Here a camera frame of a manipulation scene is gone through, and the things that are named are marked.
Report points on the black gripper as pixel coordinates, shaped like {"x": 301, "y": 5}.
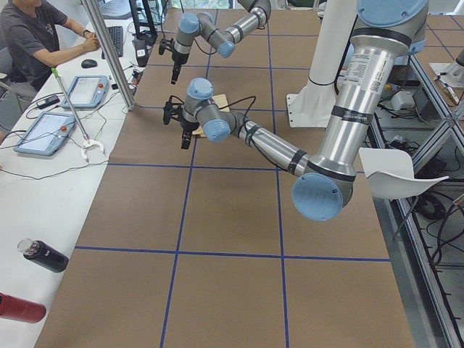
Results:
{"x": 176, "y": 59}
{"x": 189, "y": 127}

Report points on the cream long-sleeve printed shirt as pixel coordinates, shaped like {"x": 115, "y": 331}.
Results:
{"x": 214, "y": 125}

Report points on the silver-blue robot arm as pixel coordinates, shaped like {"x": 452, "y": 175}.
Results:
{"x": 357, "y": 47}
{"x": 222, "y": 41}

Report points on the black computer keyboard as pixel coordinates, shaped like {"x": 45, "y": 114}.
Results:
{"x": 117, "y": 37}

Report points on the black computer mouse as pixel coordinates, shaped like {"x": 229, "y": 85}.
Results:
{"x": 88, "y": 63}

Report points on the far blue teach pendant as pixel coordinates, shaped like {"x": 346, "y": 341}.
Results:
{"x": 88, "y": 91}

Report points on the blue teach pendant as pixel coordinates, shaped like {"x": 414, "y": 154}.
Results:
{"x": 88, "y": 91}
{"x": 47, "y": 134}

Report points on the reacher grabber stick tool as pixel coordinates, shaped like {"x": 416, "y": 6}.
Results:
{"x": 87, "y": 141}

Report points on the near blue teach pendant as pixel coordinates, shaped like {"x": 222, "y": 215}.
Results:
{"x": 47, "y": 134}

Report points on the seated person in grey shirt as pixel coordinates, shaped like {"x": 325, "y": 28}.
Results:
{"x": 29, "y": 28}

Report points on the black water bottle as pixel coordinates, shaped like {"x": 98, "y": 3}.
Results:
{"x": 42, "y": 254}

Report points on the red water bottle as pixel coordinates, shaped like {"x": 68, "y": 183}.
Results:
{"x": 22, "y": 310}

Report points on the aluminium frame post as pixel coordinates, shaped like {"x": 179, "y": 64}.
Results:
{"x": 92, "y": 9}

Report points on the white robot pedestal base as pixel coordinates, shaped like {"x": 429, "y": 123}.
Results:
{"x": 312, "y": 106}

